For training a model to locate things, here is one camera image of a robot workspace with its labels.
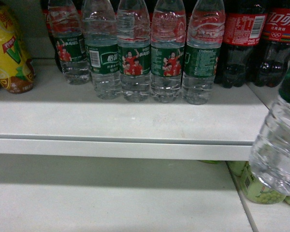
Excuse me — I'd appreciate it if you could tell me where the white shelf board left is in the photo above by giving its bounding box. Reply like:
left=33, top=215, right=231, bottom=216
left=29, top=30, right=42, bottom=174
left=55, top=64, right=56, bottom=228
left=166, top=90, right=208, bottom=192
left=0, top=60, right=268, bottom=160

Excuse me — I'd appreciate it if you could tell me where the water bottle leftmost back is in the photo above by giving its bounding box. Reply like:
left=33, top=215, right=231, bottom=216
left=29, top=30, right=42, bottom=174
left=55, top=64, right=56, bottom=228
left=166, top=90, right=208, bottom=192
left=48, top=0, right=90, bottom=85

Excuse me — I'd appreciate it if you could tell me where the water bottle white cap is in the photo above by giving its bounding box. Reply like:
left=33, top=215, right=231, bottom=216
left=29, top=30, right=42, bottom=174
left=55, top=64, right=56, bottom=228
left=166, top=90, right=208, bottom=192
left=182, top=0, right=226, bottom=105

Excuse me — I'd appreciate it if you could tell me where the water bottle green label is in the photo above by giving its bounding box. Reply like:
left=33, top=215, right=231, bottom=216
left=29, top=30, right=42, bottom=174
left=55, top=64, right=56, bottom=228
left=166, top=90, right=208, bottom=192
left=249, top=67, right=290, bottom=196

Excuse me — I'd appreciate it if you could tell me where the cola bottle barcode label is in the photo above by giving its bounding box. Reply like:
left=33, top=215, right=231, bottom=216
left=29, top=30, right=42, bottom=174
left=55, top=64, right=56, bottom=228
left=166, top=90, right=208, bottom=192
left=214, top=0, right=268, bottom=88

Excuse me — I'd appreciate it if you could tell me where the yellow lemon tea bottle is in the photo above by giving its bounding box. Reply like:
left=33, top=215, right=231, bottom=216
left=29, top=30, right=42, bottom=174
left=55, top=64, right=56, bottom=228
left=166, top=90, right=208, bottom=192
left=0, top=7, right=34, bottom=94

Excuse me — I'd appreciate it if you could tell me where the green grape drink bottle left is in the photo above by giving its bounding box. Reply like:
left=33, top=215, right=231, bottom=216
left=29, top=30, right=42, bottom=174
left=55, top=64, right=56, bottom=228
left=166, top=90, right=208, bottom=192
left=240, top=161, right=286, bottom=204

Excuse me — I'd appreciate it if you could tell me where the water bottle far left edge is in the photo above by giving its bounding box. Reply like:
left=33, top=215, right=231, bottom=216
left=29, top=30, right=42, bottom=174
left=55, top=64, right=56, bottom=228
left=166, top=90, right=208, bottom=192
left=150, top=0, right=187, bottom=103

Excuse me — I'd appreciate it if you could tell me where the water bottle barcode label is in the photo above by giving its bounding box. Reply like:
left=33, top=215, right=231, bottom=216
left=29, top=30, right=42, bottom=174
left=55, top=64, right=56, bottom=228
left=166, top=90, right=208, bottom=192
left=81, top=0, right=121, bottom=99

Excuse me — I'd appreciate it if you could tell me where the cola bottle front logo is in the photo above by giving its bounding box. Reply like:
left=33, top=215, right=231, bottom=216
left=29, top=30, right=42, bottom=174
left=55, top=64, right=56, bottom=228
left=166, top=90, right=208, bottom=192
left=251, top=0, right=290, bottom=87

